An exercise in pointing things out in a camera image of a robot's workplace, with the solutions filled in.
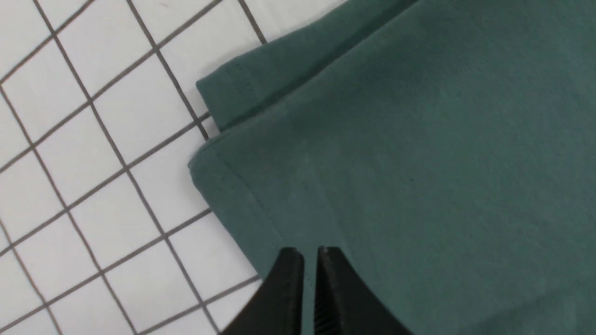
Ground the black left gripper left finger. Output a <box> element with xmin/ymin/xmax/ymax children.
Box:
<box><xmin>222</xmin><ymin>248</ymin><xmax>305</xmax><ymax>335</ymax></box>

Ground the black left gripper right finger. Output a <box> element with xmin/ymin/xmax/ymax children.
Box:
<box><xmin>314</xmin><ymin>247</ymin><xmax>412</xmax><ymax>335</ymax></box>

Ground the green long sleeve shirt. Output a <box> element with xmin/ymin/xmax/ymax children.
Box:
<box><xmin>189</xmin><ymin>0</ymin><xmax>596</xmax><ymax>335</ymax></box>

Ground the white grid table mat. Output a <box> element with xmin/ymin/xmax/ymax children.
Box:
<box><xmin>0</xmin><ymin>0</ymin><xmax>339</xmax><ymax>335</ymax></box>

